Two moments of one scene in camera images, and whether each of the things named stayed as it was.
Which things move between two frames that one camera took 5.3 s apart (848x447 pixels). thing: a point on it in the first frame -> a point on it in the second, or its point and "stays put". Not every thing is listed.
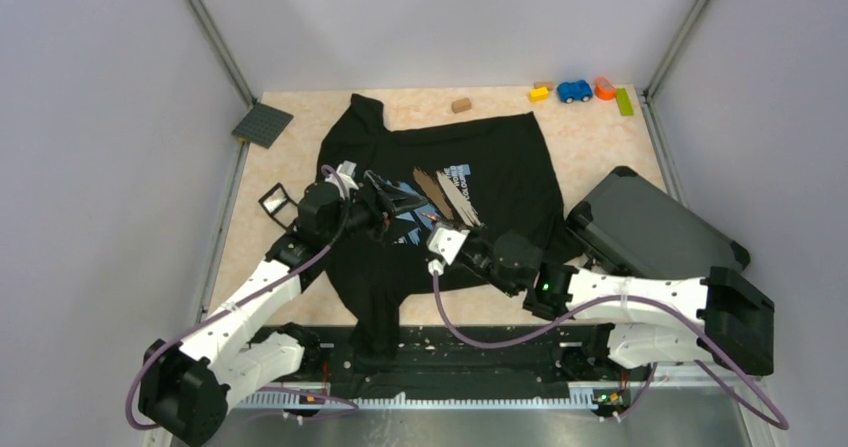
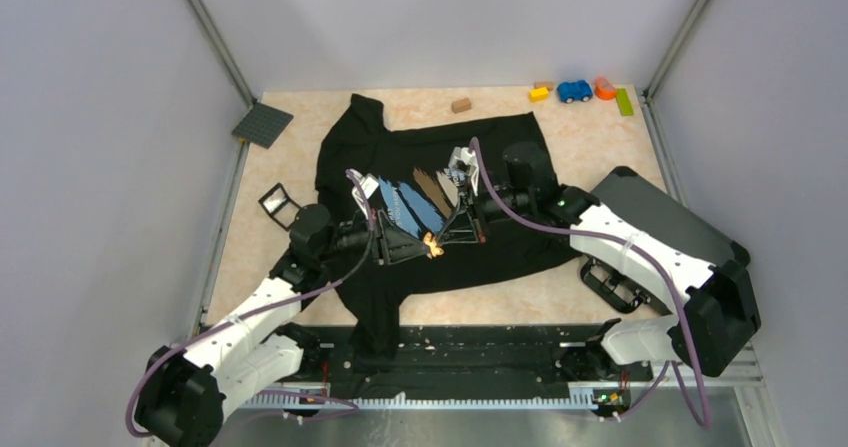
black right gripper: (456, 261) -> (466, 229)
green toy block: (624, 101) stays put
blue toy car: (574, 90) stays put
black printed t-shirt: (496, 172) stays put
